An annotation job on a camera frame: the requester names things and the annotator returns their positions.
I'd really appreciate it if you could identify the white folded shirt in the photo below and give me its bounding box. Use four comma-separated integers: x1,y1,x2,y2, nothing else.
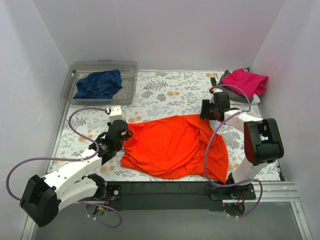
251,94,261,104

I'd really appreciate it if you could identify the purple cable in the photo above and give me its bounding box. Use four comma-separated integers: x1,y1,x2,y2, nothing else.
5,106,123,229
204,84,263,219

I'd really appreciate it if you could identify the floral table mat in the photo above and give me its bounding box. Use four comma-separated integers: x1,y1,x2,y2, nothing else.
54,71,281,182

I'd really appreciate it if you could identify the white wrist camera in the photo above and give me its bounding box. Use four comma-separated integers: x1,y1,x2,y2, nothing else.
105,105,126,126
209,87,222,103

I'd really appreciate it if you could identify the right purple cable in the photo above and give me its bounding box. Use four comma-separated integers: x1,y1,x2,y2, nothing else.
204,84,263,219

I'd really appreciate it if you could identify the blue t shirt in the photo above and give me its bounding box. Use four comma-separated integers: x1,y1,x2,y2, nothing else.
73,69,123,100

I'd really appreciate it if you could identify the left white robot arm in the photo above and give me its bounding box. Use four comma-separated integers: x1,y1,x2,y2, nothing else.
19,119,132,227

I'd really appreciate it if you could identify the clear plastic bin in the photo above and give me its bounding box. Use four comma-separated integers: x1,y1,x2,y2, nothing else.
60,60,138,106

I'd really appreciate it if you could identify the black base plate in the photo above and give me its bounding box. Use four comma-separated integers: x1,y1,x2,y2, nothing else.
105,181,256,212

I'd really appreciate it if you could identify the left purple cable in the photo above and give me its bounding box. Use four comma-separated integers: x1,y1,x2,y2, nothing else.
5,106,123,229

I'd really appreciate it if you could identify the dark green folded shirt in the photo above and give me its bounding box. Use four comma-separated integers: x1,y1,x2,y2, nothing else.
210,77,217,90

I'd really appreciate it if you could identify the pink folded t shirt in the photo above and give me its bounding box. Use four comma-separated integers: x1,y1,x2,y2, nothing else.
221,68,269,98

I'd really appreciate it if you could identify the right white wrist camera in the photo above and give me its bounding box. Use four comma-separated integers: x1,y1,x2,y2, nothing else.
209,87,222,103

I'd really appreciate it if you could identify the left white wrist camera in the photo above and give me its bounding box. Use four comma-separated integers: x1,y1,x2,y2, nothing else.
105,105,126,126

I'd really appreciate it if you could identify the grey folded t shirt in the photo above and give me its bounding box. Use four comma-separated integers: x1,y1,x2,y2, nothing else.
216,69,248,104

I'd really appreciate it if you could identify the orange t shirt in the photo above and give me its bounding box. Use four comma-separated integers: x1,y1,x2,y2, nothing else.
121,114,229,183

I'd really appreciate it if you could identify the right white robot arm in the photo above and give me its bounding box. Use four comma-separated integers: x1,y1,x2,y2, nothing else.
200,89,284,199

